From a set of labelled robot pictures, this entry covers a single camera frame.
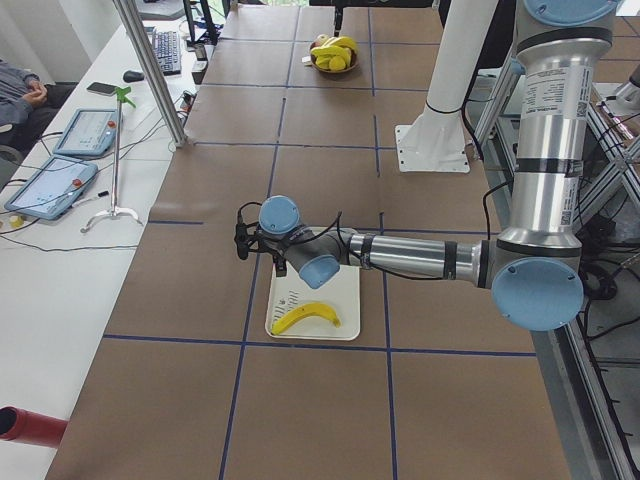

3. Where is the white bear tray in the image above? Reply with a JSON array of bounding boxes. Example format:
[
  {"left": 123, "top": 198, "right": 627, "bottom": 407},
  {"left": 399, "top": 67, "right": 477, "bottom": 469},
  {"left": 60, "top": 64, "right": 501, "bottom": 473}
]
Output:
[{"left": 265, "top": 266, "right": 360, "bottom": 341}]

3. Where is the blue teach pendant near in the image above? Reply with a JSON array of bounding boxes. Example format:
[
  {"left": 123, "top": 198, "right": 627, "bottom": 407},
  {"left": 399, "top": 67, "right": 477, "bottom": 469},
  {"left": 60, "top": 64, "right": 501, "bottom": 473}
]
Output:
[{"left": 4, "top": 154, "right": 98, "bottom": 220}]

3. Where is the brown wicker basket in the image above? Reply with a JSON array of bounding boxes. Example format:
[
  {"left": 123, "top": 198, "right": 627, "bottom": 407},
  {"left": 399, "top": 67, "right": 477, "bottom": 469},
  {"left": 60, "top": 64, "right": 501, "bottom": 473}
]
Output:
[{"left": 310, "top": 45, "right": 357, "bottom": 74}]

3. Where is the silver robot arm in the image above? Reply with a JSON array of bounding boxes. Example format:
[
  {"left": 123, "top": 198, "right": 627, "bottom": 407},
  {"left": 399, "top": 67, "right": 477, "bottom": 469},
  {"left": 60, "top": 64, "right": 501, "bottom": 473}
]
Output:
[
  {"left": 238, "top": 1, "right": 617, "bottom": 331},
  {"left": 308, "top": 0, "right": 440, "bottom": 36}
]

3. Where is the red cylinder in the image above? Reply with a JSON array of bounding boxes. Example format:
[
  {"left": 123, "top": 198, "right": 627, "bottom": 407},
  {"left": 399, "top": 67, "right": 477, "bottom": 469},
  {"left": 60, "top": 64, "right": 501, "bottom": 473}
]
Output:
[{"left": 1, "top": 406, "right": 68, "bottom": 448}]

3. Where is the seated person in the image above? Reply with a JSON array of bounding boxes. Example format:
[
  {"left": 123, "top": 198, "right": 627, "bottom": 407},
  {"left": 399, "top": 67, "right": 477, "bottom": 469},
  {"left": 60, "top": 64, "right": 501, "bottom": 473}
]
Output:
[{"left": 1, "top": 60, "right": 75, "bottom": 156}]

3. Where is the aluminium frame post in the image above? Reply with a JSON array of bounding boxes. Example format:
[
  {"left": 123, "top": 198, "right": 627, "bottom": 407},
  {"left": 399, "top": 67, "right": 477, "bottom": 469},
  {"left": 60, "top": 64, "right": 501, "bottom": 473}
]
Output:
[{"left": 113, "top": 0, "right": 187, "bottom": 148}]

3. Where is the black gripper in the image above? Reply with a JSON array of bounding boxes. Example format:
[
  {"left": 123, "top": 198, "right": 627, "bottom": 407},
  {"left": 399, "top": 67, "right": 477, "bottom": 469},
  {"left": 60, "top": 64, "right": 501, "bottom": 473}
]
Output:
[{"left": 270, "top": 239, "right": 292, "bottom": 278}]

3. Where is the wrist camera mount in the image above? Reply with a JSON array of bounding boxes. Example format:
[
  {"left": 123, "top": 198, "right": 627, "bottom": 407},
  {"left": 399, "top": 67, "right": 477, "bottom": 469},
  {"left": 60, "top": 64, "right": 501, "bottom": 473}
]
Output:
[{"left": 234, "top": 201, "right": 264, "bottom": 260}]

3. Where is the yellow banana long curved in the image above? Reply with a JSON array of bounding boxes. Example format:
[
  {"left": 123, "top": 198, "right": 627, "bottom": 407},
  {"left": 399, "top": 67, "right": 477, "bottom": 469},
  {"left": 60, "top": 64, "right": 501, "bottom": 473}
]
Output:
[{"left": 323, "top": 36, "right": 358, "bottom": 52}]

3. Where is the yellow lemon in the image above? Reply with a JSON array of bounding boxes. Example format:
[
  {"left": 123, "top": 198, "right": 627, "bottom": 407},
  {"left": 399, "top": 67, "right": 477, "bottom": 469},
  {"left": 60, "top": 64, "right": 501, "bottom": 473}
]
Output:
[{"left": 329, "top": 55, "right": 348, "bottom": 72}]

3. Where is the blue teach pendant far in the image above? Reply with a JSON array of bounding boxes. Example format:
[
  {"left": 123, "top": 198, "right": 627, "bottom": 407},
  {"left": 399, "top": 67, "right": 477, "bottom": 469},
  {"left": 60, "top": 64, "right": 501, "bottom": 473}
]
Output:
[{"left": 53, "top": 109, "right": 117, "bottom": 157}]

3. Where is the black keyboard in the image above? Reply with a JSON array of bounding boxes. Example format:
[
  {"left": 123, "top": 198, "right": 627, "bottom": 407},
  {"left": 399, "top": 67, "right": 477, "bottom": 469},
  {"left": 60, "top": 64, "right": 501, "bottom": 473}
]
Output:
[{"left": 151, "top": 31, "right": 181, "bottom": 75}]

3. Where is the yellow banana moved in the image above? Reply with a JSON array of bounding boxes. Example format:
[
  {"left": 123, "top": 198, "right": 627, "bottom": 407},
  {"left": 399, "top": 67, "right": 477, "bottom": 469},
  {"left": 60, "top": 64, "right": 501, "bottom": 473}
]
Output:
[
  {"left": 270, "top": 302, "right": 341, "bottom": 335},
  {"left": 310, "top": 44, "right": 351, "bottom": 60}
]

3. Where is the blue teach pendant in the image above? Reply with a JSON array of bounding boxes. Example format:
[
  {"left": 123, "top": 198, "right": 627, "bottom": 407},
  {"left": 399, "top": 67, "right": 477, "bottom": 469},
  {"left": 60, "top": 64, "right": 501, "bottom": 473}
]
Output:
[
  {"left": 4, "top": 154, "right": 98, "bottom": 220},
  {"left": 53, "top": 109, "right": 117, "bottom": 157}
]

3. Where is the black computer mouse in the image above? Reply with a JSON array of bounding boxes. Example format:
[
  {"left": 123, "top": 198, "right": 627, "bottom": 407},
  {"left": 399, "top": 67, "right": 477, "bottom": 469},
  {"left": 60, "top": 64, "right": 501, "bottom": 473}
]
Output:
[{"left": 122, "top": 70, "right": 145, "bottom": 83}]

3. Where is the yellow starfruit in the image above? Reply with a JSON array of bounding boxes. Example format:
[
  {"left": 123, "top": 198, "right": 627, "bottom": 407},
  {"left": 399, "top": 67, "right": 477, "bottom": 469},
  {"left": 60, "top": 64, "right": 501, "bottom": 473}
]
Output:
[{"left": 315, "top": 55, "right": 333, "bottom": 70}]

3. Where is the black smartphone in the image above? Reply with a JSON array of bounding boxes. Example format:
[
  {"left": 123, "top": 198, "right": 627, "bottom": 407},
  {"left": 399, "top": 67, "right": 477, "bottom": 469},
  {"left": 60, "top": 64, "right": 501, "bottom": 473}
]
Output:
[{"left": 86, "top": 82, "right": 116, "bottom": 96}]

